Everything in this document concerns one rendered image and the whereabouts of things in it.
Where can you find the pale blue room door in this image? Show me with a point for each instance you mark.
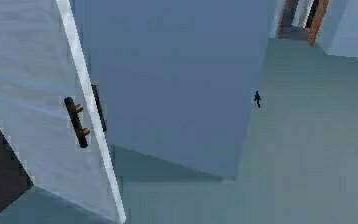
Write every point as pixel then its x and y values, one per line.
pixel 30 66

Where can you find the brown framed doorway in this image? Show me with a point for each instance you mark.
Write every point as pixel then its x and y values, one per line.
pixel 315 20

